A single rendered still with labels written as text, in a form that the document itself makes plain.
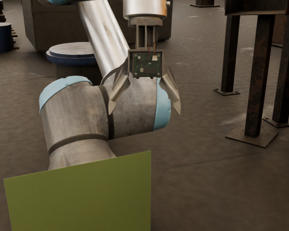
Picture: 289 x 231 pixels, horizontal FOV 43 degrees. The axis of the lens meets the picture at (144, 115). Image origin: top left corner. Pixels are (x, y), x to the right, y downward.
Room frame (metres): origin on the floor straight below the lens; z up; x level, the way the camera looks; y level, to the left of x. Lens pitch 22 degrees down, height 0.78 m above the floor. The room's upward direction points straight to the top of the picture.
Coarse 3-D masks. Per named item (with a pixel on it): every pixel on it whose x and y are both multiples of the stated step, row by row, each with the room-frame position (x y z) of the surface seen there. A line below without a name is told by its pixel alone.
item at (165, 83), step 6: (162, 78) 0.74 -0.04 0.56; (168, 78) 0.75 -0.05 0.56; (162, 84) 0.74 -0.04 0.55; (168, 84) 0.72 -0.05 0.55; (168, 90) 0.74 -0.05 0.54; (174, 90) 0.74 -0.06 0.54; (168, 96) 0.74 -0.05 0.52; (174, 96) 0.72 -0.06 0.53; (174, 102) 0.73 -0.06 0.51; (174, 108) 0.73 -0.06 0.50; (180, 108) 0.73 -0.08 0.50
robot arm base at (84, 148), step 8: (80, 136) 0.78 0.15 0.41; (88, 136) 0.78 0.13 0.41; (96, 136) 0.79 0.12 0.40; (104, 136) 0.82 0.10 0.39; (56, 144) 0.77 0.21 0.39; (64, 144) 0.76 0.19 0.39; (72, 144) 0.76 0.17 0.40; (80, 144) 0.76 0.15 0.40; (88, 144) 0.76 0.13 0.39; (96, 144) 0.77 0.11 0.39; (104, 144) 0.79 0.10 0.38; (48, 152) 0.79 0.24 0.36; (56, 152) 0.76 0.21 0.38; (64, 152) 0.75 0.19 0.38; (72, 152) 0.74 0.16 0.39; (80, 152) 0.74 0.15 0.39; (88, 152) 0.74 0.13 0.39; (96, 152) 0.75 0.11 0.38; (104, 152) 0.76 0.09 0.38; (112, 152) 0.79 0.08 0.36; (56, 160) 0.74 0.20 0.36; (64, 160) 0.74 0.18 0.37; (72, 160) 0.72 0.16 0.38; (80, 160) 0.72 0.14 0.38; (88, 160) 0.72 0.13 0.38; (96, 160) 0.72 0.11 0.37; (56, 168) 0.72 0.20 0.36
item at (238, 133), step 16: (240, 0) 1.78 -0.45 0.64; (256, 0) 1.78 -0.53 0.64; (272, 0) 1.74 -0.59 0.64; (288, 0) 1.51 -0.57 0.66; (272, 16) 1.62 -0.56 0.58; (256, 32) 1.64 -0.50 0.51; (272, 32) 1.64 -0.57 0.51; (256, 48) 1.63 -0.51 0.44; (256, 64) 1.63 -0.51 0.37; (256, 80) 1.62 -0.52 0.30; (256, 96) 1.62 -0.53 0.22; (256, 112) 1.61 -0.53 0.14; (240, 128) 1.72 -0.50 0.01; (256, 128) 1.61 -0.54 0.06; (256, 144) 1.53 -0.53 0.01
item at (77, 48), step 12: (60, 48) 1.69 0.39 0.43; (72, 48) 1.69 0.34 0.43; (84, 48) 1.69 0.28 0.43; (60, 60) 1.56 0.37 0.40; (72, 60) 1.54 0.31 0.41; (84, 60) 1.55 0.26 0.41; (60, 72) 1.61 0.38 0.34; (72, 72) 1.58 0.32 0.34; (84, 72) 1.58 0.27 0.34; (96, 72) 1.60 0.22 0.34; (96, 84) 1.60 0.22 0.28
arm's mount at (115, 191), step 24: (72, 168) 0.64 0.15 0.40; (96, 168) 0.66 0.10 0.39; (120, 168) 0.68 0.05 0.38; (144, 168) 0.70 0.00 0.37; (24, 192) 0.60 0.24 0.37; (48, 192) 0.62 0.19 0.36; (72, 192) 0.64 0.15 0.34; (96, 192) 0.66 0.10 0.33; (120, 192) 0.68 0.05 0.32; (144, 192) 0.70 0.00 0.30; (24, 216) 0.60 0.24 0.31; (48, 216) 0.62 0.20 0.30; (72, 216) 0.64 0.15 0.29; (96, 216) 0.66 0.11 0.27; (120, 216) 0.68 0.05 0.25; (144, 216) 0.70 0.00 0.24
